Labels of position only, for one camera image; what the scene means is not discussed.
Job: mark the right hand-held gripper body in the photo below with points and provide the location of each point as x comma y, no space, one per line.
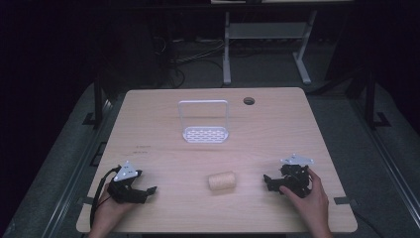
295,175

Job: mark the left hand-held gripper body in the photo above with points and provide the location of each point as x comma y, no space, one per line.
125,172

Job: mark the person's left hand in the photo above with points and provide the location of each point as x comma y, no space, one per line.
110,210

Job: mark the person's right hand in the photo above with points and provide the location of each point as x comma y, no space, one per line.
313,203

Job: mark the beige twine roll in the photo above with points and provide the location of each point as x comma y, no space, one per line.
222,180

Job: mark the grey tape strip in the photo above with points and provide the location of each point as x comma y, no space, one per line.
85,200
343,200

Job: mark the black metal stand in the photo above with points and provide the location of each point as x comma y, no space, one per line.
98,99
370,99

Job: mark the dark round table grommet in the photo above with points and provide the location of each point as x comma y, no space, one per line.
248,101

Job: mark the aluminium frame rail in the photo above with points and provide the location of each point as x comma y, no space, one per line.
389,162
71,178

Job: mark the white metal desk frame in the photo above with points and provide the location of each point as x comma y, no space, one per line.
227,49

